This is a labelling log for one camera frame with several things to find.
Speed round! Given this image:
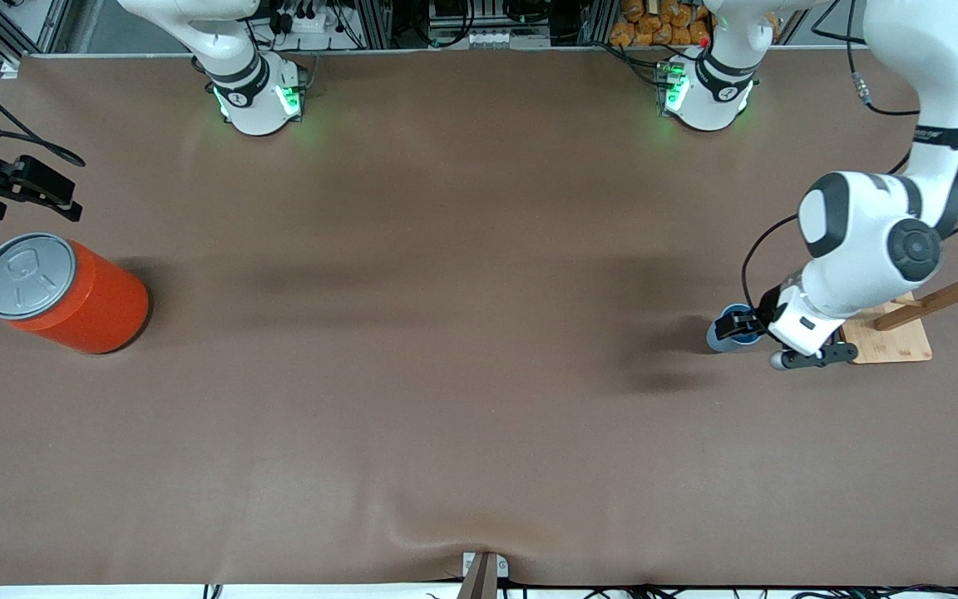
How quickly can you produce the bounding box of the light blue cup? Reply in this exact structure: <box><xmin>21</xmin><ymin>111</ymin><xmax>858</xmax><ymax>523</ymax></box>
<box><xmin>705</xmin><ymin>304</ymin><xmax>768</xmax><ymax>355</ymax></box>

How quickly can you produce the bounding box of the wooden mug tree stand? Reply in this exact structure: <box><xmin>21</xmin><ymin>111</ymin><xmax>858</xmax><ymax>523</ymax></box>
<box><xmin>840</xmin><ymin>229</ymin><xmax>958</xmax><ymax>365</ymax></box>

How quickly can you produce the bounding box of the orange can with grey lid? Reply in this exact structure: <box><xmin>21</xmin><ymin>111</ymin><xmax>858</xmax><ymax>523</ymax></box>
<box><xmin>0</xmin><ymin>232</ymin><xmax>151</xmax><ymax>356</ymax></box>

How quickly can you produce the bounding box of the brown table cover mat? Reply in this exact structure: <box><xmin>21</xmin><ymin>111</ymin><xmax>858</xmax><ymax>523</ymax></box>
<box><xmin>0</xmin><ymin>46</ymin><xmax>958</xmax><ymax>588</ymax></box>

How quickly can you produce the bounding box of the white power strip with plugs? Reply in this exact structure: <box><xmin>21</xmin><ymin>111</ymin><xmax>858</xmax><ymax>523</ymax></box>
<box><xmin>273</xmin><ymin>4</ymin><xmax>343</xmax><ymax>36</ymax></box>

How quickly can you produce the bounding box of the orange snack bag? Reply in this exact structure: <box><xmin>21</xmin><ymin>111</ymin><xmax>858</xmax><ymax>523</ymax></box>
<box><xmin>610</xmin><ymin>0</ymin><xmax>711</xmax><ymax>48</ymax></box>

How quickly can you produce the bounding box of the flat white power strip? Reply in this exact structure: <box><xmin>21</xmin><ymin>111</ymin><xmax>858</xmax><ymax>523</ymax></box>
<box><xmin>461</xmin><ymin>28</ymin><xmax>552</xmax><ymax>48</ymax></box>

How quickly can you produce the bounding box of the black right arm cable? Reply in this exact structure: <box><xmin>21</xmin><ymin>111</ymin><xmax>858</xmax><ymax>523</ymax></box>
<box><xmin>0</xmin><ymin>54</ymin><xmax>87</xmax><ymax>168</ymax></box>

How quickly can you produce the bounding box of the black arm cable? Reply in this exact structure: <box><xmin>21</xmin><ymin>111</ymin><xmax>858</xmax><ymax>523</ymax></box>
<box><xmin>0</xmin><ymin>54</ymin><xmax>87</xmax><ymax>168</ymax></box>
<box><xmin>740</xmin><ymin>0</ymin><xmax>958</xmax><ymax>319</ymax></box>

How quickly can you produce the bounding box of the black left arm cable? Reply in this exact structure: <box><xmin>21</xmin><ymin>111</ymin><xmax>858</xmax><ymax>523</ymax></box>
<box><xmin>740</xmin><ymin>0</ymin><xmax>958</xmax><ymax>319</ymax></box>

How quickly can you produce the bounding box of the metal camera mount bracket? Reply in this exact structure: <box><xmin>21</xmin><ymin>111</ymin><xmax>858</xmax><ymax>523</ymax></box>
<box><xmin>456</xmin><ymin>551</ymin><xmax>510</xmax><ymax>599</ymax></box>

